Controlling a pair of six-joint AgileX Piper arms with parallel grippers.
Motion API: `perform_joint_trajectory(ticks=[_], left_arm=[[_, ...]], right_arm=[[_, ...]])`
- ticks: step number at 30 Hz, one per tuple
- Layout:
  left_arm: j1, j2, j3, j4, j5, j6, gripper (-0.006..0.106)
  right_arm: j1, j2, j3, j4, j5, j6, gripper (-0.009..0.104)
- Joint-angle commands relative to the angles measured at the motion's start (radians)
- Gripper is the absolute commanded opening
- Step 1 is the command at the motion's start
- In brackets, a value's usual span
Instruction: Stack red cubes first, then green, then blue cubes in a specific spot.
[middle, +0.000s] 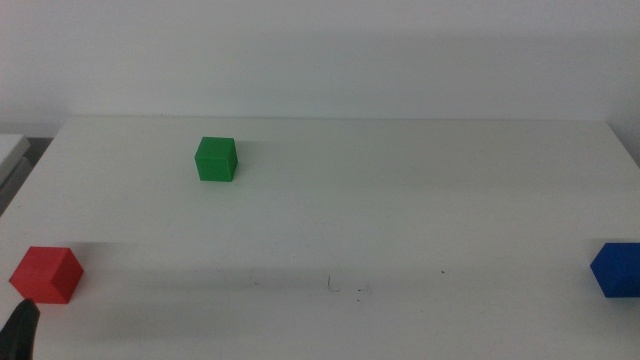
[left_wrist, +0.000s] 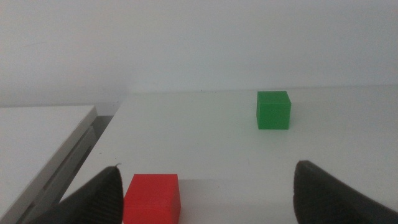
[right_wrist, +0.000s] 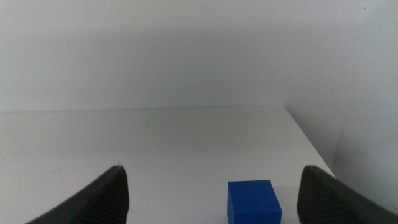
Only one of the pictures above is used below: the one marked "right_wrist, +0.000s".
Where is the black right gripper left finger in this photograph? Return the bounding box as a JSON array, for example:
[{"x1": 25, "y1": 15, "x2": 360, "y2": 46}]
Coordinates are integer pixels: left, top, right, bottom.
[{"x1": 26, "y1": 164, "x2": 130, "y2": 224}]

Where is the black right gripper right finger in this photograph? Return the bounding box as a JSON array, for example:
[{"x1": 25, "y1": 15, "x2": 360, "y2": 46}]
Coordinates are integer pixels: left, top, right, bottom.
[{"x1": 296, "y1": 164, "x2": 398, "y2": 224}]

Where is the blue cube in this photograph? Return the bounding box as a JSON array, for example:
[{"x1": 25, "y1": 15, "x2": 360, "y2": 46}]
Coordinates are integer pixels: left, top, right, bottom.
[{"x1": 226, "y1": 180, "x2": 283, "y2": 224}]

